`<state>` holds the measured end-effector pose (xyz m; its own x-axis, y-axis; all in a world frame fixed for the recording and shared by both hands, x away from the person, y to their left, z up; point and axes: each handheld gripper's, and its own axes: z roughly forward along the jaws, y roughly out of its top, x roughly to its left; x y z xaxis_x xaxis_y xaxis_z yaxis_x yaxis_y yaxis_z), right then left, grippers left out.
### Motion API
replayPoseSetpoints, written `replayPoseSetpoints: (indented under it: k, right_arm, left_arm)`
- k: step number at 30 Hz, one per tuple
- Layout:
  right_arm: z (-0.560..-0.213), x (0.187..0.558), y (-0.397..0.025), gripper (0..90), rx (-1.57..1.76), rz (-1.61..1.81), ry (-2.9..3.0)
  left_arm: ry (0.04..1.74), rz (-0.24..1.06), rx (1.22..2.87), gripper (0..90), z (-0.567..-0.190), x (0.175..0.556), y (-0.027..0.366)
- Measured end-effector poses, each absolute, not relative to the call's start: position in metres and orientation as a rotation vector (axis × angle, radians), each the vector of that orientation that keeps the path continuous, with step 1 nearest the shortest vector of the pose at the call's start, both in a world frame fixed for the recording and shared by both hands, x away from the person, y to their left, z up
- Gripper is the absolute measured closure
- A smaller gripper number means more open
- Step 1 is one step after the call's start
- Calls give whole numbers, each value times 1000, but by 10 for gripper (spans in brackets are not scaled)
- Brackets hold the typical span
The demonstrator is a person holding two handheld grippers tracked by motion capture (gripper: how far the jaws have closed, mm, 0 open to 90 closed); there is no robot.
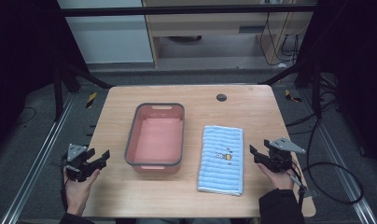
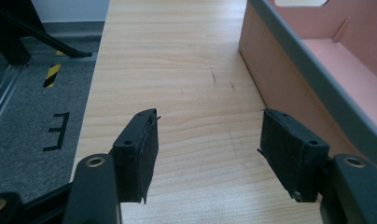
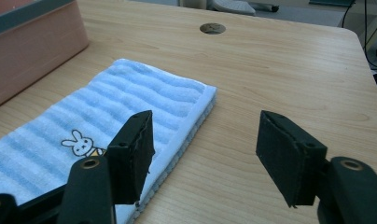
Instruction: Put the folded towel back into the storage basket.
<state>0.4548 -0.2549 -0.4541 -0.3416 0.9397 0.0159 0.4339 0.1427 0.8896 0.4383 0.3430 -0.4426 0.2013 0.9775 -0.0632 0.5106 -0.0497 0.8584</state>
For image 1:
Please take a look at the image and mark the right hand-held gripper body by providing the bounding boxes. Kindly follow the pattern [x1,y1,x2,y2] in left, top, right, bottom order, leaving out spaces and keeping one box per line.
[263,137,307,174]

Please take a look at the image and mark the white cabinet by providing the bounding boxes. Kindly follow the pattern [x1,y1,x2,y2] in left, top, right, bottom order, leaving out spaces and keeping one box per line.
[56,0,155,64]

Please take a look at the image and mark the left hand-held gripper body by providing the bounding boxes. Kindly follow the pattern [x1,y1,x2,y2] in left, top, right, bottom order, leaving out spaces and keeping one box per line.
[60,143,95,183]

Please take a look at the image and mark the pink plastic basin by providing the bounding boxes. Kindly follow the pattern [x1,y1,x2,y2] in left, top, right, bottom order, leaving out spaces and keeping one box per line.
[124,103,186,174]

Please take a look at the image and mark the aluminium floor rail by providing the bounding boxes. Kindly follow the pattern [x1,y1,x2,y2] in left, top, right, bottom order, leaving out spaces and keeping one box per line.
[0,92,77,224]
[297,90,377,224]

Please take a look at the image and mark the person's right hand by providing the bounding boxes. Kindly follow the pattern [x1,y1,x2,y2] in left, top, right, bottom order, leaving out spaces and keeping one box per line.
[257,161,300,190]

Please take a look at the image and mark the yellow black striped tape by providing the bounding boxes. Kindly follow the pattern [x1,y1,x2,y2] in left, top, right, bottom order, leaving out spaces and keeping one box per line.
[285,89,302,104]
[85,91,98,109]

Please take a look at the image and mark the black cable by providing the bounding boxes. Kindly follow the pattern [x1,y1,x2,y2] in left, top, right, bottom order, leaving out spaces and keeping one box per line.
[284,116,365,206]

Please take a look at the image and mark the black horizontal bar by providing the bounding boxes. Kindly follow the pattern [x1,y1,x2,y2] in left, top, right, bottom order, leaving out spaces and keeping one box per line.
[60,4,316,18]

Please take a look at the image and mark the black metal stand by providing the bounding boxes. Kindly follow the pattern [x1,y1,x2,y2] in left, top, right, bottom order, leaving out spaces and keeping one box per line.
[258,59,323,118]
[52,60,115,122]

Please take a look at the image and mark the black hanging cables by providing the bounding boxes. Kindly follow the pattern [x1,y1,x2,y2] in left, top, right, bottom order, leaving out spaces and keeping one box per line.
[259,12,301,67]

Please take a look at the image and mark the wooden cabinet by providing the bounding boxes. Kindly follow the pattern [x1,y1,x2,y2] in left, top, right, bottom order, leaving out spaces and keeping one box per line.
[142,0,318,68]

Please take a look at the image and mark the blue striped towel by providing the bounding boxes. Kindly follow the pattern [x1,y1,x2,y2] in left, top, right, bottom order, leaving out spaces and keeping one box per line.
[197,125,244,197]

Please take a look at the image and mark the person's left hand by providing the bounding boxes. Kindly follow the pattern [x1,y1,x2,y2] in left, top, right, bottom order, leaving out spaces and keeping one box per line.
[63,166,101,217]

